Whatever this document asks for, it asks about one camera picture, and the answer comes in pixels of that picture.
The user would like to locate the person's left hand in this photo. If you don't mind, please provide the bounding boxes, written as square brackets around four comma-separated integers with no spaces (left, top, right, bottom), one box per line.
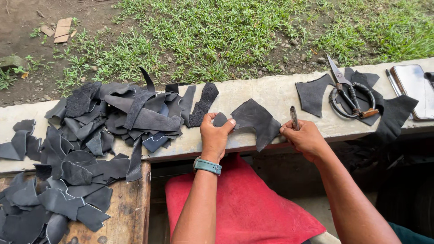
[200,113,237,164]

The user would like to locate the person's right hand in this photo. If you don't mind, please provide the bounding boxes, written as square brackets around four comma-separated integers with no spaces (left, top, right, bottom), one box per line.
[279,119,328,163]

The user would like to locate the small rounded leather pattern piece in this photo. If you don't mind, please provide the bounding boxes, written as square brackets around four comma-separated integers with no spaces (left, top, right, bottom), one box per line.
[212,112,229,128]

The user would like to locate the silver marking pen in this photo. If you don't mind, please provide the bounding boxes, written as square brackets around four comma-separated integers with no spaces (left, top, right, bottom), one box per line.
[290,105,300,131]

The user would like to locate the large black leather piece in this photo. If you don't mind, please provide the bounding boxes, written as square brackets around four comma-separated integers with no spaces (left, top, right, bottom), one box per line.
[230,98,282,153]

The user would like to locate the teal wristwatch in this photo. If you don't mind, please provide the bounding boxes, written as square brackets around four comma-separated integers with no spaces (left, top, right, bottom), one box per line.
[192,156,222,176]

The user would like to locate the curved black leather cutout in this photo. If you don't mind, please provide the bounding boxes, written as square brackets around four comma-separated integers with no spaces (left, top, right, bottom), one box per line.
[295,73,336,118]

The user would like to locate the large metal scissors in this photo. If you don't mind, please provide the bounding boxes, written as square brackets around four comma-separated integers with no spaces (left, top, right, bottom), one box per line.
[326,53,380,120]

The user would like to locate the red cloth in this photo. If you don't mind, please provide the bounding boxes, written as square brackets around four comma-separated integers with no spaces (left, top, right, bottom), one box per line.
[165,152,327,244]

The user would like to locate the wide black leather sheet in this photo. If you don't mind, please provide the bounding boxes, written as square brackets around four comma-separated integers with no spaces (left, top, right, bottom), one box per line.
[337,67,420,143]

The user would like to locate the thin silver pen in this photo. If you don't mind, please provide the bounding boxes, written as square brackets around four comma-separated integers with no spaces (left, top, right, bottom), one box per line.
[385,68,403,98]

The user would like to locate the smartphone with clear case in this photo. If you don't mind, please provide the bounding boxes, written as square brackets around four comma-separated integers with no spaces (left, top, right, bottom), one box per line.
[389,64,434,121]

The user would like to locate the pile of black leather scraps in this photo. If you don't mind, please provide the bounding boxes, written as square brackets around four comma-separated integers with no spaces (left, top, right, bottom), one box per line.
[0,66,220,244]

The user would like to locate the teal trousers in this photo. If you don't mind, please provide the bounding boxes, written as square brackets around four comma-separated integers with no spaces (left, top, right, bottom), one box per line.
[388,222,434,244]

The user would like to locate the long brown cardboard piece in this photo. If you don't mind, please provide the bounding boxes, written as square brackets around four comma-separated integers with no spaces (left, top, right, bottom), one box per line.
[53,17,73,44]

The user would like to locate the grey mossy stone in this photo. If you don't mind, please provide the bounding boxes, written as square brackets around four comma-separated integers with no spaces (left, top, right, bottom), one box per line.
[0,55,26,72]

